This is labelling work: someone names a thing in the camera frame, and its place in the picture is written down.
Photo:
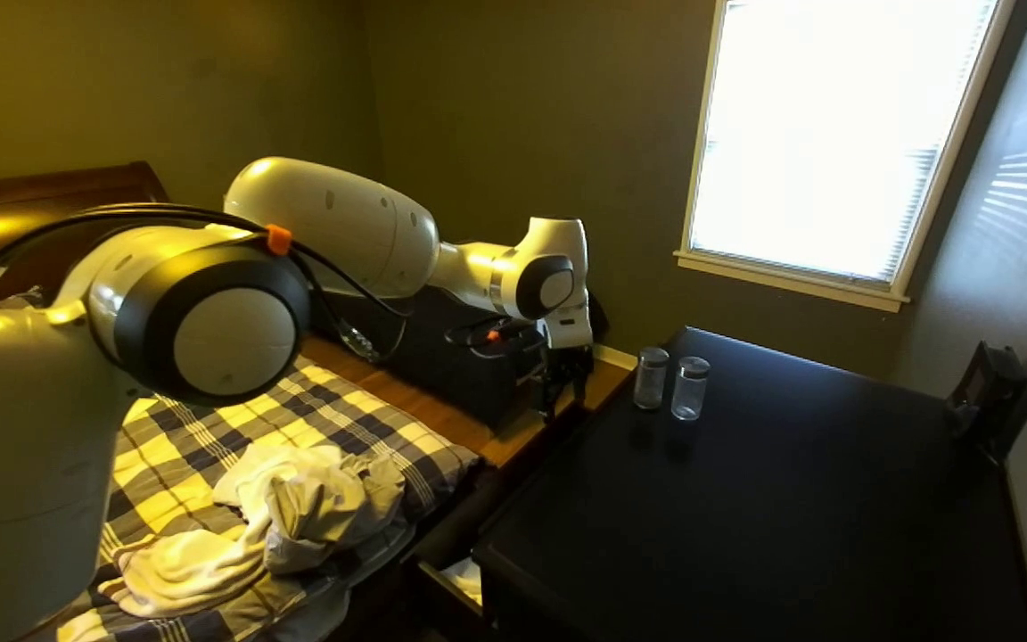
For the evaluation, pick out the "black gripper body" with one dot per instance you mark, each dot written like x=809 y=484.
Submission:
x=570 y=370

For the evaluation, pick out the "black dresser drawer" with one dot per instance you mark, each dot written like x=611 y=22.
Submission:
x=437 y=593

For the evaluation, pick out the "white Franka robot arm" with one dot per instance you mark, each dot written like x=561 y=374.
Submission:
x=336 y=226

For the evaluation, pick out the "black covered bed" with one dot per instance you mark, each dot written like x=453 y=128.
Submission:
x=453 y=370

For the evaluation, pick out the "black dresser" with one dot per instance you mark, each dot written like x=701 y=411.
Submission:
x=777 y=512

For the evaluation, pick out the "white crumpled clothes pile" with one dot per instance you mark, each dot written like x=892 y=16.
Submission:
x=301 y=501

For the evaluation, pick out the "bright white-framed window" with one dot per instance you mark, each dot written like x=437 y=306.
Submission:
x=836 y=146

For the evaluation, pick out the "yellow black plaid blanket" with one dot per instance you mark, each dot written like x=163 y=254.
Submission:
x=179 y=452

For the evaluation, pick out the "black stand object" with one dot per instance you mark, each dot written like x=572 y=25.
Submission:
x=995 y=398

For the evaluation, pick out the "dark wooden headboard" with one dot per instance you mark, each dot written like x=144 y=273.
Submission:
x=15 y=198

